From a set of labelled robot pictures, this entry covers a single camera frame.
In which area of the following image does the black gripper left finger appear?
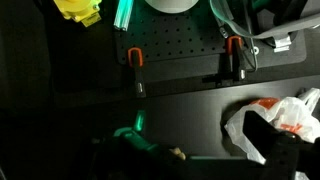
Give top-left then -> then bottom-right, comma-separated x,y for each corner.
99,110 -> 174,180

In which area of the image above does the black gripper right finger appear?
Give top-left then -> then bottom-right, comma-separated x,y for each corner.
242,110 -> 302,180

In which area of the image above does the white plastic bag orange print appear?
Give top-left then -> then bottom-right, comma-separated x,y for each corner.
223,87 -> 320,180

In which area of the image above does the yellow emergency stop box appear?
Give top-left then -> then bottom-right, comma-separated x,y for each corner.
53,0 -> 103,28

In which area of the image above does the orange black clamp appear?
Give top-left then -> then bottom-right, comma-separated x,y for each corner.
127,47 -> 148,99
225,35 -> 248,82

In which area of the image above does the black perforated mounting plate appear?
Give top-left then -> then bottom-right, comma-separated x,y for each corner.
114,0 -> 308,66

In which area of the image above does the aluminium extrusion bar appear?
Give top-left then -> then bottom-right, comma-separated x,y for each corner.
113,0 -> 135,32

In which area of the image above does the thin grey cable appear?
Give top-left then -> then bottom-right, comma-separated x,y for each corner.
209,0 -> 260,73

